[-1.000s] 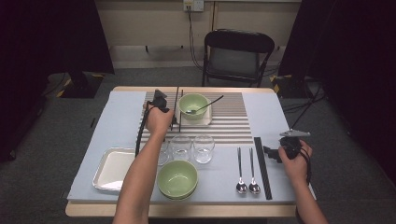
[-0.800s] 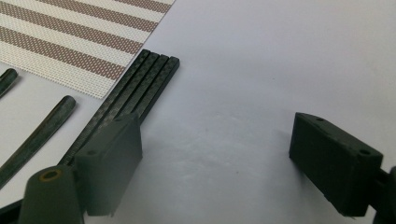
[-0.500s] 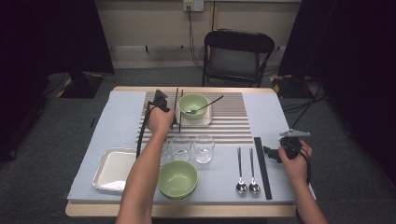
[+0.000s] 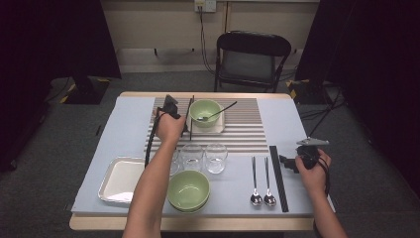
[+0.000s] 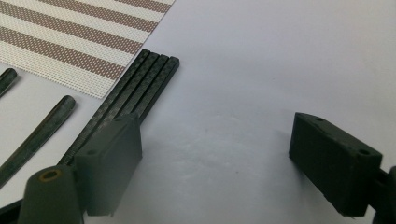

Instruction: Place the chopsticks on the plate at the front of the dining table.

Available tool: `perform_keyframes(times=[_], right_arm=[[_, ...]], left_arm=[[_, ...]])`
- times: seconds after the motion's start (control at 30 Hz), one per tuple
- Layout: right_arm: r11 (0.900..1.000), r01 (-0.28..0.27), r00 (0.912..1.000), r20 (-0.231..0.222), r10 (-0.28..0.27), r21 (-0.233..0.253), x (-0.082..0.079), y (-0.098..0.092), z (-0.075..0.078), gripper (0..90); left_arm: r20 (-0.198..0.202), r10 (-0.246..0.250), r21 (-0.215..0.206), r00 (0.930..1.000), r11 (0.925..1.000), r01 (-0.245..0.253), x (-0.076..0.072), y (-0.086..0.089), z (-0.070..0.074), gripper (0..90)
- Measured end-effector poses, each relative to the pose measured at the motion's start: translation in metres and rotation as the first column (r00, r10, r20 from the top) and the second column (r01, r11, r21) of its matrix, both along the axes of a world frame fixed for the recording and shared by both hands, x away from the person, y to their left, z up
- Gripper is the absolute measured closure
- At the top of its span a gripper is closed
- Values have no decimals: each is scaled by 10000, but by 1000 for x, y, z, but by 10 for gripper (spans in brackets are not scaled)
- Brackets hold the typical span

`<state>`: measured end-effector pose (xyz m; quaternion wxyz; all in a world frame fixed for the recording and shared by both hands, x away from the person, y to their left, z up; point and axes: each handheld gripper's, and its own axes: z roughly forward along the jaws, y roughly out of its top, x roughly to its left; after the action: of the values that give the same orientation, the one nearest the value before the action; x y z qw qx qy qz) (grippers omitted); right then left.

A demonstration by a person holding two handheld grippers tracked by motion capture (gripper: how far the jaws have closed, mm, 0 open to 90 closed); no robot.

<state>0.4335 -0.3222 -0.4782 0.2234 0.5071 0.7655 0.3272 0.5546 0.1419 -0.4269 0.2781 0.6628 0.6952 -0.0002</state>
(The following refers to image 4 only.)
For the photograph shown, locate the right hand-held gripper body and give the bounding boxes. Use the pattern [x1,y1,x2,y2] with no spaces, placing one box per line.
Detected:
[295,136,331,171]

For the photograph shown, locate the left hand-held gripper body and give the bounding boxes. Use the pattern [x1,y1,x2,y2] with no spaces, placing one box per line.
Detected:
[157,94,182,121]

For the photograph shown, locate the bundle of black chopsticks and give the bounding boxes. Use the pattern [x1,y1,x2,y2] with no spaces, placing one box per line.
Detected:
[268,145,290,213]

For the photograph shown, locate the single black chopstick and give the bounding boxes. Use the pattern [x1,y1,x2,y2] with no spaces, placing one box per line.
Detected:
[188,94,196,142]
[180,96,194,138]

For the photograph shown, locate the green ceramic bowl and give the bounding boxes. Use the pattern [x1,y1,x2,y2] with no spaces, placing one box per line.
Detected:
[166,170,211,210]
[169,200,209,214]
[188,98,222,129]

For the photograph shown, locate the silver spoon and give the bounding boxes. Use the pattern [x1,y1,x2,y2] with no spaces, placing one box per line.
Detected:
[262,156,277,208]
[250,156,263,207]
[196,100,239,122]

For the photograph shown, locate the clear drinking glass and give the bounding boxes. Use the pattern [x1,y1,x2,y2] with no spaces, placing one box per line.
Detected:
[180,143,205,173]
[204,142,229,176]
[169,148,181,177]

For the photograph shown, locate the person's left hand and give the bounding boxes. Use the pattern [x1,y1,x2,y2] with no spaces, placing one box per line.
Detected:
[152,110,188,145]

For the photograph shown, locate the person's right hand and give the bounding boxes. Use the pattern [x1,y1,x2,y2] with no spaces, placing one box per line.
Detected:
[294,148,332,199]

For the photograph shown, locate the striped woven placemat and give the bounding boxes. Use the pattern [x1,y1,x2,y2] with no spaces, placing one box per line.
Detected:
[144,97,269,155]

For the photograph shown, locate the black stand base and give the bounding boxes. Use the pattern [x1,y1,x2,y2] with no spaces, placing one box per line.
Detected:
[285,78,332,105]
[58,74,112,105]

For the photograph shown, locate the black folding chair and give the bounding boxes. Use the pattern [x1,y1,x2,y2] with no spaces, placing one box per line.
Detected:
[213,30,293,93]

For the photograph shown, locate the black curtain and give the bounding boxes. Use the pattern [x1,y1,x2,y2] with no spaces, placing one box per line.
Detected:
[295,0,420,196]
[0,0,122,173]

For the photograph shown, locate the right hand-held gripper cable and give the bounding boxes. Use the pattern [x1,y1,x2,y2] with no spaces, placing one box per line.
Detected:
[317,158,332,199]

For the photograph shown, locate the hand-held gripper cable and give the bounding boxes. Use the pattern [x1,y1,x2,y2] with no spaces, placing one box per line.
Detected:
[317,158,332,199]
[144,111,166,169]

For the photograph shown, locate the left hand-held gripper cable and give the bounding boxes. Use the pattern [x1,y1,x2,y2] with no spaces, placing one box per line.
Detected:
[144,111,166,169]

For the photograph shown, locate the black floor cables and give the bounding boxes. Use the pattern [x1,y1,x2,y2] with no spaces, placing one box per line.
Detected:
[298,83,348,140]

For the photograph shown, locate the black wall cable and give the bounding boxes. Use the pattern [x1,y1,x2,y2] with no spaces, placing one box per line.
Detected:
[197,7,216,76]

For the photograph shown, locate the white wall socket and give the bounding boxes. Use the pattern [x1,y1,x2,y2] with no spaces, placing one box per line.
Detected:
[193,0,217,14]

